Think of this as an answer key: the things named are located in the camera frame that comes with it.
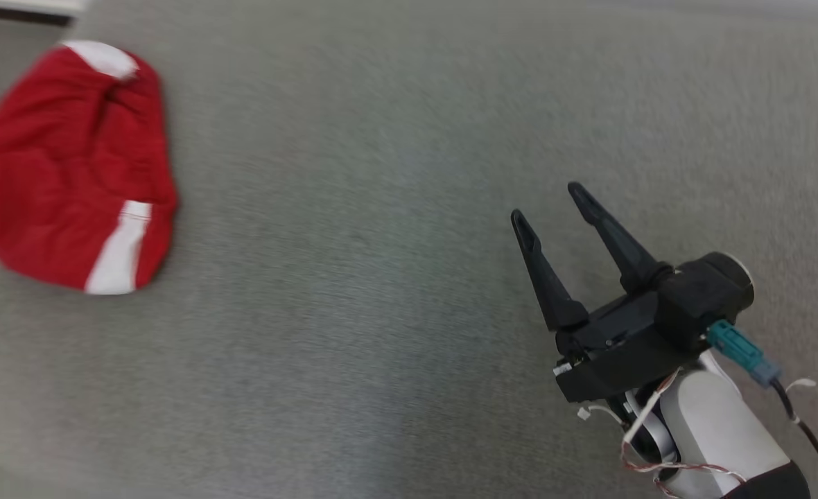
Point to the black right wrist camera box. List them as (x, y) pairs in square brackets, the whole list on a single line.
[(703, 298)]

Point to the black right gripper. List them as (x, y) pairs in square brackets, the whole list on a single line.
[(624, 343)]

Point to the grey fabric panel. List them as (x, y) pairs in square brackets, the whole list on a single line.
[(381, 277)]

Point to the red shorts white stripes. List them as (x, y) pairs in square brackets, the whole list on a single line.
[(62, 173)]

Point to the white skirting board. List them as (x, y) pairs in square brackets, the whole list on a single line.
[(21, 7)]

